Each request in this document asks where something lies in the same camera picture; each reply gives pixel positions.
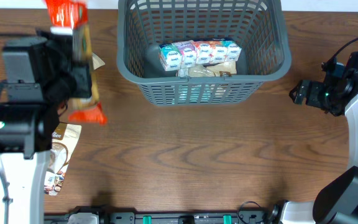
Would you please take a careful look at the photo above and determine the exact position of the teal wipes packet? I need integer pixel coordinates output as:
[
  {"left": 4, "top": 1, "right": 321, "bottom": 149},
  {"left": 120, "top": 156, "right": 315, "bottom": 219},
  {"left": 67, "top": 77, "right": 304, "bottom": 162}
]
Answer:
[{"left": 172, "top": 84, "right": 214, "bottom": 104}]

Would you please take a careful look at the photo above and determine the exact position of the Kleenex tissue multipack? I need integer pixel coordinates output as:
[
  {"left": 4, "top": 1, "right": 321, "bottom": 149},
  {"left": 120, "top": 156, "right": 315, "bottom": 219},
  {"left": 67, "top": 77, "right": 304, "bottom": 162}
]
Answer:
[{"left": 158, "top": 37, "right": 242, "bottom": 71}]

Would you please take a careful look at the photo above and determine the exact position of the orange cracker box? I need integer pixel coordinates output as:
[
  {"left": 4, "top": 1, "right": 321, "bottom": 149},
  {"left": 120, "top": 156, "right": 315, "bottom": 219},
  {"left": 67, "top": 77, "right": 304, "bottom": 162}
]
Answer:
[{"left": 45, "top": 0, "right": 108, "bottom": 124}]

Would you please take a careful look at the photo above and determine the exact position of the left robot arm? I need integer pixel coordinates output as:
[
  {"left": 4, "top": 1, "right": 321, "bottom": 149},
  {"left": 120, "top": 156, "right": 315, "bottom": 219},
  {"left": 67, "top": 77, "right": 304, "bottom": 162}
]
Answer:
[{"left": 0, "top": 27, "right": 93, "bottom": 223}]

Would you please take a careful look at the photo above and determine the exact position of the white snack pouch back side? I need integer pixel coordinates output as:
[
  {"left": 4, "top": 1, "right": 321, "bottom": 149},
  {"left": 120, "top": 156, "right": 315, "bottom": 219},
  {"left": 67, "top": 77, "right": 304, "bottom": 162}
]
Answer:
[{"left": 92, "top": 53, "right": 105, "bottom": 70}]

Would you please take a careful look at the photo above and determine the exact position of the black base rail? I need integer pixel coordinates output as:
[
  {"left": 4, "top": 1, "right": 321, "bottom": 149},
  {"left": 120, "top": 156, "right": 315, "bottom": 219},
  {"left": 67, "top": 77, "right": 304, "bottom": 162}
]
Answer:
[{"left": 44, "top": 205, "right": 280, "bottom": 224}]

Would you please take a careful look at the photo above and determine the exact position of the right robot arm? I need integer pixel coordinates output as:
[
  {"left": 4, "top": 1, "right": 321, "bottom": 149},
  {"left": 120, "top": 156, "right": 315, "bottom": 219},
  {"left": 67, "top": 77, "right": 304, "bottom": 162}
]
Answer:
[{"left": 275, "top": 52, "right": 358, "bottom": 223}]

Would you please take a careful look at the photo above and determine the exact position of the pantree snack pouch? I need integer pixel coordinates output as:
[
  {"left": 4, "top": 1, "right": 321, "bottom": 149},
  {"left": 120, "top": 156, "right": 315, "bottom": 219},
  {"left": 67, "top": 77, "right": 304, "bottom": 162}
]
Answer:
[
  {"left": 177, "top": 62, "right": 237, "bottom": 78},
  {"left": 44, "top": 123, "right": 81, "bottom": 196}
]

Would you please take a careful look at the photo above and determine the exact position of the grey plastic basket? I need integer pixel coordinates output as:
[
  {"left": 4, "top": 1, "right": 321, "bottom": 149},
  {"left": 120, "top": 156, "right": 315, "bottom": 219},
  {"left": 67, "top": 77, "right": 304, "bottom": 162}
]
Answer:
[{"left": 117, "top": 0, "right": 291, "bottom": 106}]

